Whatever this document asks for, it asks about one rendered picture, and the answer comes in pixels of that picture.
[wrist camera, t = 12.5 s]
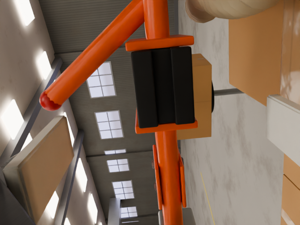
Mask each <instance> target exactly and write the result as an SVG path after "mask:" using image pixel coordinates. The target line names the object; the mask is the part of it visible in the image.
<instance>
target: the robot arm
mask: <svg viewBox="0 0 300 225"><path fill-rule="evenodd" d="M266 138H267V139H268V140H270V141H271V142H272V143H273V144H274V145H275V146H277V147H278V148H279V149H280V150H281V151H282V152H284V153H285V154H286V155H287V156H288V157H289V158H290V159H291V160H293V161H294V162H295V163H296V164H297V165H298V166H300V105H299V104H297V103H295V102H293V101H291V100H288V99H286V98H284V97H282V96H280V95H278V94H273V95H269V96H268V97H267V116H266ZM73 157H74V152H73V147H72V143H71V136H70V131H69V127H68V122H67V117H66V116H65V115H61V116H56V117H55V118H54V119H53V120H52V121H51V122H50V123H49V124H48V125H47V126H46V127H45V128H44V129H43V130H42V131H41V132H40V133H39V134H38V135H37V136H36V137H35V138H34V139H33V140H32V141H31V142H30V143H29V144H28V145H27V146H26V147H25V148H24V149H23V150H22V151H21V152H20V153H18V154H16V155H14V156H12V157H11V158H10V159H9V160H8V161H7V162H6V163H5V164H3V165H2V166H1V168H0V225H37V223H38V221H39V220H40V218H41V216H42V214H43V212H44V211H45V209H46V207H47V205H48V203H49V201H50V199H51V197H52V196H53V194H54V192H55V190H56V188H57V186H58V185H59V183H60V181H61V179H62V177H63V176H64V174H65V172H66V170H67V168H68V167H69V165H70V163H71V161H72V159H73Z"/></svg>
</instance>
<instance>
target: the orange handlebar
mask: <svg viewBox="0 0 300 225"><path fill-rule="evenodd" d="M143 9H144V19H145V22H144V24H145V33H146V39H159V38H169V37H170V29H169V16H168V4H167V0H143ZM155 140H156V145H153V154H154V161H153V160H152V161H151V163H152V168H153V169H154V168H155V177H156V182H154V189H155V191H156V190H157V195H158V208H159V210H162V213H163V219H164V225H183V212H182V206H183V207H184V208H185V207H186V206H187V203H186V189H185V175H184V162H183V158H182V157H181V155H180V152H179V149H178V143H177V130H171V131H162V132H155ZM182 204H183V205H182Z"/></svg>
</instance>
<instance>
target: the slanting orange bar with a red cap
mask: <svg viewBox="0 0 300 225"><path fill-rule="evenodd" d="M144 22H145V19H144V9H143V0H132V1H131V2H130V3H129V4H128V6H127V7H126V8H125V9H124V10H123V11H122V12H121V13H120V14H119V15H118V16H117V17H116V18H115V19H114V20H113V21H112V22H111V23H110V24H109V25H108V26H107V27H106V28H105V29H104V30H103V31H102V33H101V34H100V35H99V36H98V37H97V38H96V39H95V40H94V41H93V42H92V43H91V44H90V45H89V46H88V47H87V48H86V49H85V50H84V51H83V52H82V53H81V54H80V55H79V56H78V57H77V58H76V59H75V61H74V62H73V63H72V64H71V65H70V66H69V67H68V68H67V69H66V70H65V71H64V72H63V73H62V74H61V75H60V76H59V77H58V78H57V79H56V80H55V81H54V82H53V83H52V84H51V85H50V86H49V87H48V88H47V89H46V90H45V91H44V92H42V93H41V95H40V98H39V102H40V105H41V106H42V107H43V108H44V109H46V110H47V111H55V110H58V109H59V108H60V107H61V106H62V104H63V103H64V102H65V101H66V100H67V99H68V98H69V97H70V96H71V95H72V94H73V93H74V92H75V91H76V90H77V89H78V88H79V87H80V86H81V85H82V84H83V83H84V82H85V81H86V80H87V79H88V78H89V77H90V76H91V75H92V74H93V73H94V72H95V71H96V70H97V69H98V68H99V67H100V66H101V65H102V64H103V63H104V62H105V61H106V60H107V59H108V58H109V57H110V56H111V55H112V54H113V53H114V52H115V51H116V50H117V49H118V48H119V47H120V46H121V45H122V44H123V43H124V42H125V41H126V40H127V39H128V38H129V37H130V36H131V35H132V34H133V33H134V32H135V31H136V30H137V29H138V28H139V27H140V26H141V25H142V24H143V23H144Z"/></svg>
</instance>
